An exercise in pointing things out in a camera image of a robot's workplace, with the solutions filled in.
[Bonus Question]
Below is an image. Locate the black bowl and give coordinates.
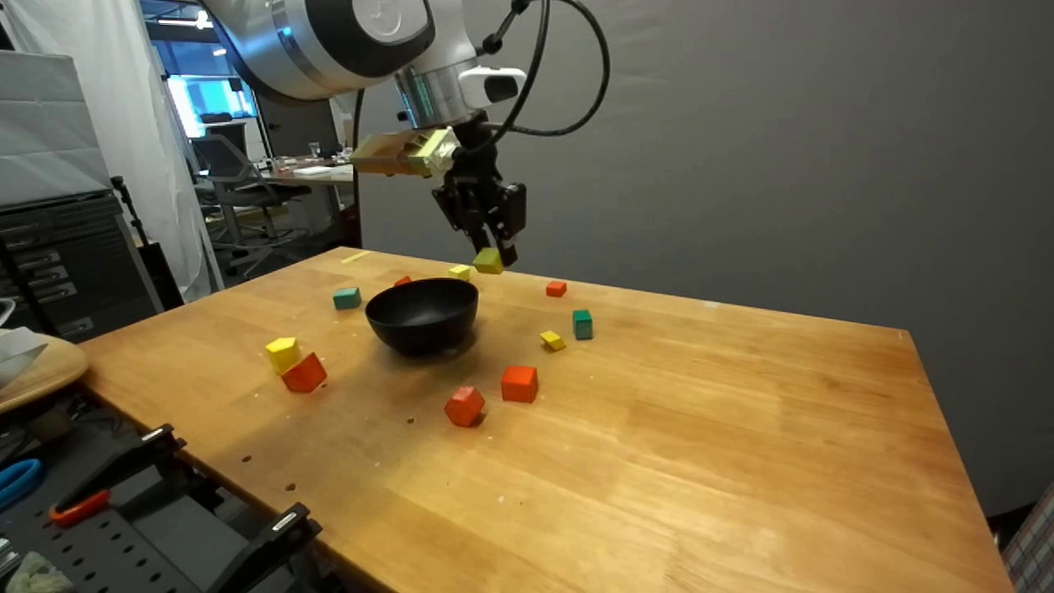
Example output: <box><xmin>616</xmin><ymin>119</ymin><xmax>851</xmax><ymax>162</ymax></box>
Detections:
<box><xmin>366</xmin><ymin>275</ymin><xmax>479</xmax><ymax>355</ymax></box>

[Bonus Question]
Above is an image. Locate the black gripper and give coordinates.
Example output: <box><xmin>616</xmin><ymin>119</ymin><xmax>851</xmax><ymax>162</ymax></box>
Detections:
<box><xmin>436</xmin><ymin>114</ymin><xmax>527</xmax><ymax>268</ymax></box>

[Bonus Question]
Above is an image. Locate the small orange block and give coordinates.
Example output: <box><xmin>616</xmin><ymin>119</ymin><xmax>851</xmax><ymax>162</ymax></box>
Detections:
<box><xmin>546</xmin><ymin>279</ymin><xmax>568</xmax><ymax>295</ymax></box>

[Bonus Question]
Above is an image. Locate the yellow wooden block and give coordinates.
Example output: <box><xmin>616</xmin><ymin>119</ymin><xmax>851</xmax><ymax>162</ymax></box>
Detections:
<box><xmin>448</xmin><ymin>262</ymin><xmax>479</xmax><ymax>279</ymax></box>

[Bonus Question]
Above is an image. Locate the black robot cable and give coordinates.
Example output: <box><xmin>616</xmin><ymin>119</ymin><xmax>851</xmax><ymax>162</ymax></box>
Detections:
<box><xmin>479</xmin><ymin>0</ymin><xmax>614</xmax><ymax>141</ymax></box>

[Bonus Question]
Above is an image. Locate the red wooden block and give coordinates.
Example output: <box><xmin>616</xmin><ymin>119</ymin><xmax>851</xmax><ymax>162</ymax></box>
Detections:
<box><xmin>446</xmin><ymin>386</ymin><xmax>484</xmax><ymax>429</ymax></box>

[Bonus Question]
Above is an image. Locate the round wooden board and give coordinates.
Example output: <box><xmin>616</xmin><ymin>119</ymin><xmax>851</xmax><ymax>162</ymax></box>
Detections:
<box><xmin>0</xmin><ymin>335</ymin><xmax>91</xmax><ymax>410</ymax></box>

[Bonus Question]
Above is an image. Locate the black equipment case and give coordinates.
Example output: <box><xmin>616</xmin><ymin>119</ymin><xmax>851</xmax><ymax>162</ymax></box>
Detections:
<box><xmin>0</xmin><ymin>190</ymin><xmax>162</xmax><ymax>343</ymax></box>

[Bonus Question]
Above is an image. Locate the black perforated tool board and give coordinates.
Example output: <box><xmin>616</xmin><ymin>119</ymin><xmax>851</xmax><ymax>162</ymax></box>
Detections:
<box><xmin>0</xmin><ymin>388</ymin><xmax>332</xmax><ymax>593</ymax></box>

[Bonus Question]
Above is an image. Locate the teal wooden block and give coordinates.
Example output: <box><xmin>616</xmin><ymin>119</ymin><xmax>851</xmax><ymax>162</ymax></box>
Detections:
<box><xmin>332</xmin><ymin>287</ymin><xmax>364</xmax><ymax>309</ymax></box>

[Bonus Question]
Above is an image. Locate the blue scissors handle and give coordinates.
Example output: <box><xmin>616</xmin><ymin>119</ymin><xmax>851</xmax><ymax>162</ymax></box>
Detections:
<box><xmin>0</xmin><ymin>456</ymin><xmax>44</xmax><ymax>511</ymax></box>

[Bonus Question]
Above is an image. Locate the lime green wooden block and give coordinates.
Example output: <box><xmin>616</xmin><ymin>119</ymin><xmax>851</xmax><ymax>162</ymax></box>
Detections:
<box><xmin>470</xmin><ymin>247</ymin><xmax>506</xmax><ymax>273</ymax></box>

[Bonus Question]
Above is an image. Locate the small yellow block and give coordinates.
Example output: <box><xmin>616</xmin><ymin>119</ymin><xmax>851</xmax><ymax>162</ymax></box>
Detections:
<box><xmin>540</xmin><ymin>329</ymin><xmax>568</xmax><ymax>351</ymax></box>

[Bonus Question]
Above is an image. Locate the black clamp orange handle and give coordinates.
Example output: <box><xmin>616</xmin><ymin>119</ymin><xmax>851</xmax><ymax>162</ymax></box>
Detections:
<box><xmin>47</xmin><ymin>425</ymin><xmax>185</xmax><ymax>528</ymax></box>

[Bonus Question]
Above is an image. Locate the background desk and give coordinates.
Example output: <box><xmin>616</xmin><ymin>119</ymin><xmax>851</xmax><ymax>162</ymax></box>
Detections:
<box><xmin>262</xmin><ymin>156</ymin><xmax>356</xmax><ymax>183</ymax></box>

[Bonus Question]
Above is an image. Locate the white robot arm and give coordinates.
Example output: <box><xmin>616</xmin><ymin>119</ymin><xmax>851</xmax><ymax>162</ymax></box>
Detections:
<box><xmin>201</xmin><ymin>0</ymin><xmax>532</xmax><ymax>262</ymax></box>

